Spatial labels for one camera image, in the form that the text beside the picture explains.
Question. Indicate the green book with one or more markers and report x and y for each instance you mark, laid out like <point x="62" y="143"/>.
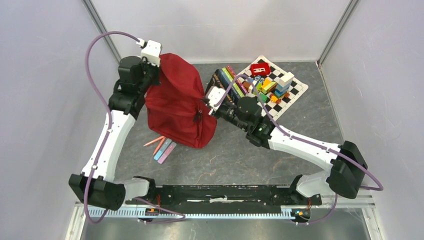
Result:
<point x="236" y="91"/>

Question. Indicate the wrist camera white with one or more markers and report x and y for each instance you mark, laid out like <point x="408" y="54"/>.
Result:
<point x="214" y="99"/>
<point x="150" y="51"/>

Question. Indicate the orange toy block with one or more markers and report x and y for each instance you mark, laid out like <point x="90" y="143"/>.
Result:
<point x="275" y="99"/>

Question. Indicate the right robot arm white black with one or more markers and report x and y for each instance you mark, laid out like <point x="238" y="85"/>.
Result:
<point x="342" y="165"/>

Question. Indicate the black book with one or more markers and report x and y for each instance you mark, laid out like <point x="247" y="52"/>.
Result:
<point x="214" y="82"/>

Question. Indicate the checkered play mat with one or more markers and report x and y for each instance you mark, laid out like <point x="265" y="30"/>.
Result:
<point x="296" y="90"/>

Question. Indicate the pink book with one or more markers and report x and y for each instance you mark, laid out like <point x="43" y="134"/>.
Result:
<point x="238" y="83"/>

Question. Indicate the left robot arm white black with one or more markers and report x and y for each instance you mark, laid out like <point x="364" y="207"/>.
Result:
<point x="95" y="185"/>

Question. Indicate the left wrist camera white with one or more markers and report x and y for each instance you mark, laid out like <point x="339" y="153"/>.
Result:
<point x="150" y="51"/>

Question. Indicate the orange pencil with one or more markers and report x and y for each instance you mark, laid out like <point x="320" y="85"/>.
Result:
<point x="153" y="141"/>
<point x="159" y="145"/>

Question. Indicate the yellow green toy block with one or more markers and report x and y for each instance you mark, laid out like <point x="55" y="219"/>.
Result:
<point x="267" y="86"/>

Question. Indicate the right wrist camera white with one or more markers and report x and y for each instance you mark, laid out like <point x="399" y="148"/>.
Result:
<point x="214" y="99"/>

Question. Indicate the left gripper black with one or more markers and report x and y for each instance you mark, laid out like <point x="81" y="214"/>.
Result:
<point x="155" y="69"/>

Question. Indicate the white blue block tower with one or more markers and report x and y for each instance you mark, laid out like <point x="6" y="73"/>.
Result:
<point x="283" y="84"/>

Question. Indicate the red backpack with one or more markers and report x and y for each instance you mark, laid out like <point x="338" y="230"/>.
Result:
<point x="175" y="107"/>

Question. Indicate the red toy block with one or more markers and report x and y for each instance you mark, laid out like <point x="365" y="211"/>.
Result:
<point x="260" y="69"/>

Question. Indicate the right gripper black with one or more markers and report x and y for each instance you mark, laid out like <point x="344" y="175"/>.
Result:
<point x="215" y="112"/>

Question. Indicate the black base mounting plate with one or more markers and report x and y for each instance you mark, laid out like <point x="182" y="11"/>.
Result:
<point x="229" y="199"/>

